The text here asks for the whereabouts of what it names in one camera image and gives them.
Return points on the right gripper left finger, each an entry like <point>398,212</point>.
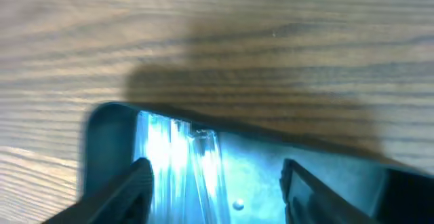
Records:
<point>125,197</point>

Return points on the clear test tube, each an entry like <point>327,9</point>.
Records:
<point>181,149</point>
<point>154,139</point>
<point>212,163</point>

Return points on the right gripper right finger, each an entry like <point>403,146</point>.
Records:
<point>312,197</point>

